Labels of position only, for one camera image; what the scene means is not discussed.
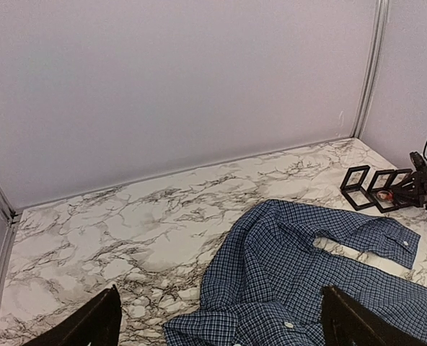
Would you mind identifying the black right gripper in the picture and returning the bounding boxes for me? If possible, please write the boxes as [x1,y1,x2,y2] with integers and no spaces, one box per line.
[393,172,427,209]

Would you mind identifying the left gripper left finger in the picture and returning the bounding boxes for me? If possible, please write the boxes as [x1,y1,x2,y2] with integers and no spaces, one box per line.
[25,286,122,346]

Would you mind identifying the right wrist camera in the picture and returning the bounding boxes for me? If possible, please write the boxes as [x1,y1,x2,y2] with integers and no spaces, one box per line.
[410,151,427,177]

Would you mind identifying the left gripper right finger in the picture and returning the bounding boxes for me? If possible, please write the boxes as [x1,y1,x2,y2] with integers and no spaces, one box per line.
[321,286,425,346]

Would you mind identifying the right aluminium frame post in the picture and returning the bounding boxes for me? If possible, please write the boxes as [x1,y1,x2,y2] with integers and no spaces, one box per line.
[350,0,389,139]

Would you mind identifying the blue checked button shirt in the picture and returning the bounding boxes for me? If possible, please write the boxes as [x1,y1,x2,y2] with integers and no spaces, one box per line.
[163,200,427,345]

